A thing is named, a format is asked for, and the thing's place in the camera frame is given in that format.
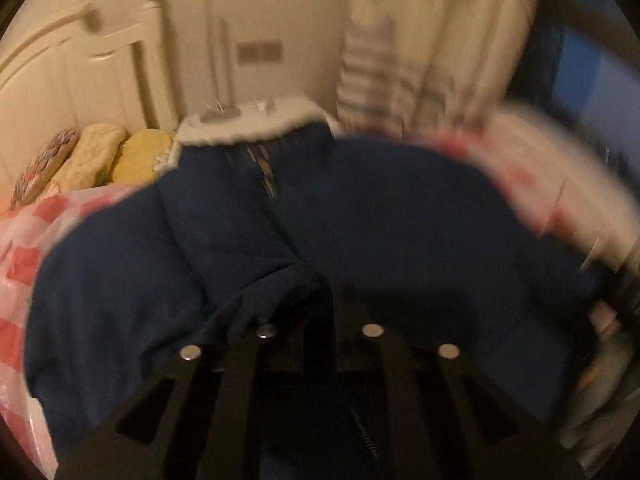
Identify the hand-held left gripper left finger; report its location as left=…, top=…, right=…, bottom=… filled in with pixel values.
left=55, top=324, right=282, bottom=480

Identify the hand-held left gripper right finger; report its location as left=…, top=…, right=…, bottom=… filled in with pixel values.
left=359, top=323, right=587, bottom=480

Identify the navy blue puffer jacket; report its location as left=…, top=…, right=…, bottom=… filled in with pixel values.
left=24, top=122, right=608, bottom=456

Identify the yellow pillow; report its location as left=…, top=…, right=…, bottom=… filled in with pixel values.
left=111, top=129, right=174, bottom=187

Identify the white nightstand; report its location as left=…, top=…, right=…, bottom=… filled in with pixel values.
left=172, top=94, right=342, bottom=150

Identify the red white checkered bed cover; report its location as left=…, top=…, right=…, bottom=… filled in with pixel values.
left=0, top=101, right=638, bottom=478

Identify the beige quilted pillow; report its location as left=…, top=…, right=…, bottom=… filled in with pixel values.
left=47, top=122, right=129, bottom=196

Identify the floral patterned pillow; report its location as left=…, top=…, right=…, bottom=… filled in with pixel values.
left=10, top=129, right=81, bottom=211

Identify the white pole lamp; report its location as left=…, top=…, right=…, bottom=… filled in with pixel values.
left=200, top=0, right=242, bottom=123

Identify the cream curtain with blue stripes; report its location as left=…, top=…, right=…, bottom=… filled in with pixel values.
left=336, top=0, right=547, bottom=137

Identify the white wooden headboard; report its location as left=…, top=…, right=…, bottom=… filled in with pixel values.
left=0, top=0, right=177, bottom=196

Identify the blue blurry object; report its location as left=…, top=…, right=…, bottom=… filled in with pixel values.
left=527, top=0, right=640, bottom=171

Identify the bronze wall socket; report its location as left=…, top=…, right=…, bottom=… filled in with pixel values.
left=236, top=40, right=284, bottom=65

